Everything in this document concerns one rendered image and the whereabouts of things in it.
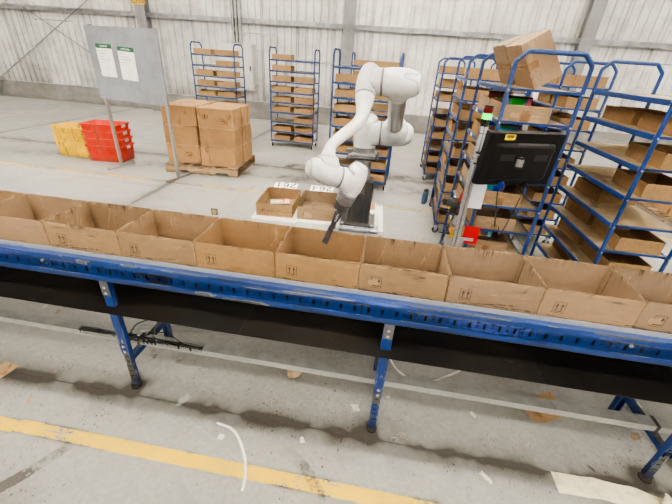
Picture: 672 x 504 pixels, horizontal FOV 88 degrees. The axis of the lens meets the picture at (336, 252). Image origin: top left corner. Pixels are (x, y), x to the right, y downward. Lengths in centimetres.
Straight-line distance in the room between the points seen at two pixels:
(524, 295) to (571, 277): 43
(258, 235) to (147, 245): 54
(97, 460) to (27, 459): 34
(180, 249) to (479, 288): 138
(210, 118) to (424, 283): 507
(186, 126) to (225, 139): 65
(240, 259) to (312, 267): 34
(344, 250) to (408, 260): 34
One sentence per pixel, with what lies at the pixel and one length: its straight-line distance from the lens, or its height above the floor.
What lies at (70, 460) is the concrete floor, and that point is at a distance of 243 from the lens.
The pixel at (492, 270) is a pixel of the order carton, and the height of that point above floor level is 94.
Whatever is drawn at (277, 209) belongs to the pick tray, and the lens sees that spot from 269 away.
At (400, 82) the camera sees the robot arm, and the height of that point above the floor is 175.
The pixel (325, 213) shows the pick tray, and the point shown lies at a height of 82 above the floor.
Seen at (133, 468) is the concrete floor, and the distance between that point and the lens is 227.
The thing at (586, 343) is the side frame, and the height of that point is 82.
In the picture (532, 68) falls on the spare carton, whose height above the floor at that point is 186.
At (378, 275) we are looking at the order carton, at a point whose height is 100.
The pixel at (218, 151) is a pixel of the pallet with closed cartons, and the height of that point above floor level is 39.
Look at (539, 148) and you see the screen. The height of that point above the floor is 147.
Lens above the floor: 184
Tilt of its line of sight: 29 degrees down
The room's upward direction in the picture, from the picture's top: 4 degrees clockwise
